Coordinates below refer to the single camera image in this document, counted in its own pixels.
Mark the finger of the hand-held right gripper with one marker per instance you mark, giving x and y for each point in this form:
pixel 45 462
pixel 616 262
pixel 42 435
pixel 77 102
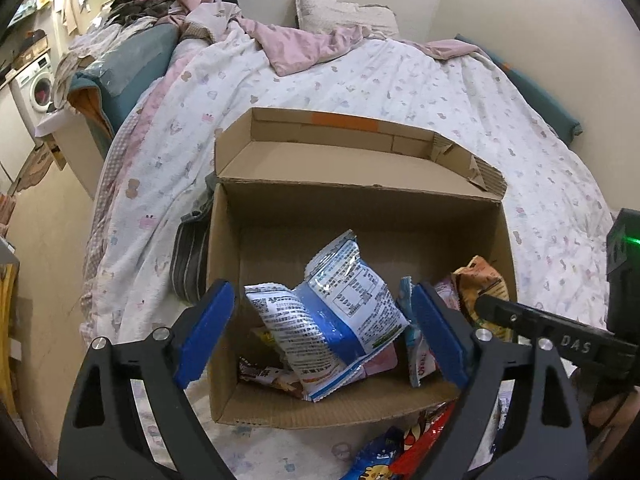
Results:
pixel 510 317

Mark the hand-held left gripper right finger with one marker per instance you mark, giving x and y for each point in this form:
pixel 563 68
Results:
pixel 440 335

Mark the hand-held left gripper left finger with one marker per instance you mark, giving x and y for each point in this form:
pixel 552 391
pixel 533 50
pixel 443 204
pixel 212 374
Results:
pixel 207 332

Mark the light blue pink snack packet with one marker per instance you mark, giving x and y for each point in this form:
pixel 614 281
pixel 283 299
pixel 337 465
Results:
pixel 420 360

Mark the tan snack packet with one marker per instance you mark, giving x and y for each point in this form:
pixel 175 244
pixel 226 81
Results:
pixel 480 280

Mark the dark brown snack packet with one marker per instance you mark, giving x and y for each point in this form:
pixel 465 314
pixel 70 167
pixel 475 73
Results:
pixel 265 375

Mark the blue and white snack packet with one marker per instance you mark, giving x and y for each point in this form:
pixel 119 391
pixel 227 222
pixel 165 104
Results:
pixel 340 310

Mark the blue cartoon snack packet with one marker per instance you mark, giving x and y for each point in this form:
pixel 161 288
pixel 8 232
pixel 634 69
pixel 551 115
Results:
pixel 375 455

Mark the brown cardboard box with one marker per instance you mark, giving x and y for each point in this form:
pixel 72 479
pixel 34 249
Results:
pixel 350 210

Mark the person's right hand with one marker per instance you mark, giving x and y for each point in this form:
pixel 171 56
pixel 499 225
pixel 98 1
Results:
pixel 605 410

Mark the dark striped cloth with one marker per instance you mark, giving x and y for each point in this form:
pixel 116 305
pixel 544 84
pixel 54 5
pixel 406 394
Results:
pixel 190 260

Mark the yellow wooden chair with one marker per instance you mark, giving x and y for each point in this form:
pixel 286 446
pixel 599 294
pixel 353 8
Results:
pixel 7 310

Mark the teal mattress pad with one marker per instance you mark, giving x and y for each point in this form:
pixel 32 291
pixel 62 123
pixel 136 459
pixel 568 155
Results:
pixel 540 95

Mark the white storage chest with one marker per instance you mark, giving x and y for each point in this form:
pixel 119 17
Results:
pixel 75 150

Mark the small brown paper box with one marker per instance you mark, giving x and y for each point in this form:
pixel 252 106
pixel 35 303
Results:
pixel 52 155

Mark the brown floor rug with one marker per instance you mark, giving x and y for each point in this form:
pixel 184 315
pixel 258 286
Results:
pixel 32 170

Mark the white printed quilt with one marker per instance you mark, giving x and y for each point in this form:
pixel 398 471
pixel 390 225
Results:
pixel 350 80

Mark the white kitchen cabinet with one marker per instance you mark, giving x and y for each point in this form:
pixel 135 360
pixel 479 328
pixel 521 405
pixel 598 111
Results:
pixel 15 135

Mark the teal blanket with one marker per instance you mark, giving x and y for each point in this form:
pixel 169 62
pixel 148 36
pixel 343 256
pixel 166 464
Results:
pixel 140 55

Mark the white washing machine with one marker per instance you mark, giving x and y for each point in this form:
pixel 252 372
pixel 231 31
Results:
pixel 32 90

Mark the pink bed sheet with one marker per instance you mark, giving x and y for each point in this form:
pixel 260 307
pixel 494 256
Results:
pixel 300 45

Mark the brown carton on washer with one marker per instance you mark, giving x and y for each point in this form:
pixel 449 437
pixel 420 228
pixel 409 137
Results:
pixel 30 50

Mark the grey pillow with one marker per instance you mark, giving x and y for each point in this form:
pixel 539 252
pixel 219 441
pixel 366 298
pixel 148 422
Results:
pixel 345 12

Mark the pile of dark clothes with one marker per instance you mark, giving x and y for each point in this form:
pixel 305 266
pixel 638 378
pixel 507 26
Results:
pixel 145 0

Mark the hanging white towel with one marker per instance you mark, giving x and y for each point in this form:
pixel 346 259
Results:
pixel 75 7

